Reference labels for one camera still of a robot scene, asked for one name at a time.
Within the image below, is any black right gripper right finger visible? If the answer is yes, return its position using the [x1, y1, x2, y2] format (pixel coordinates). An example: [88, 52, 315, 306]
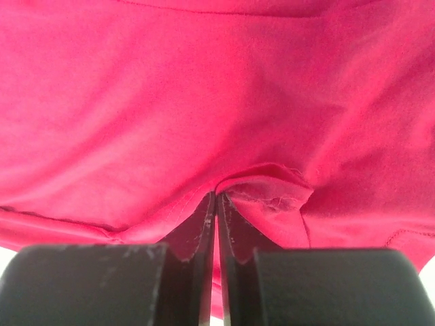
[217, 194, 430, 325]

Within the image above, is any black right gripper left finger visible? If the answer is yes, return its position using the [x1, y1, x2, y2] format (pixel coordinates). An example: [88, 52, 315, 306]
[1, 192, 216, 325]

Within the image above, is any pink t shirt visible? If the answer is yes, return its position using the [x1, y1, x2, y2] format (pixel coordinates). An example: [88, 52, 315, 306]
[0, 0, 435, 320]

